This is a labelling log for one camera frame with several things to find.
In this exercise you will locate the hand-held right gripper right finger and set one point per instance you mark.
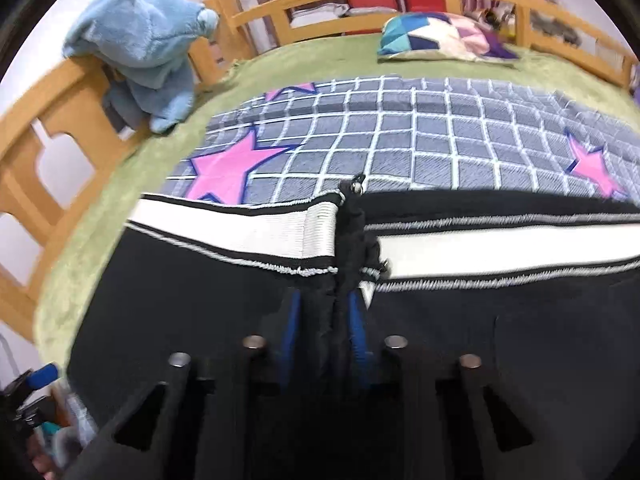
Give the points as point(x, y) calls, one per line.
point(357, 325)

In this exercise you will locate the colourful geometric pillow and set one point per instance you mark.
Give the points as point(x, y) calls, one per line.
point(440, 37)

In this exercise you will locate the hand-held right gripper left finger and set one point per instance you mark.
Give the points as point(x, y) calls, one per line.
point(295, 320)

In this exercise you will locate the grey checkered star blanket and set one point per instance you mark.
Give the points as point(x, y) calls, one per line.
point(425, 135)

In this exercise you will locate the wooden bed frame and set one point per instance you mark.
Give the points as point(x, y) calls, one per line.
point(30, 110)

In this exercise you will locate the blue plush toy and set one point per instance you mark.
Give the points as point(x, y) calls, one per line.
point(145, 45)

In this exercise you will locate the green bed sheet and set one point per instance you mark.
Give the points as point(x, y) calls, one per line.
point(125, 185)

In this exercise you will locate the black pants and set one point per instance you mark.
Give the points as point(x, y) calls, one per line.
point(200, 310)

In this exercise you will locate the white folded cloth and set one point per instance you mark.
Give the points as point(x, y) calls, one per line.
point(320, 12)

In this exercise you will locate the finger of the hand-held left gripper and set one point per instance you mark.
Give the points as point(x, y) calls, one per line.
point(42, 376)

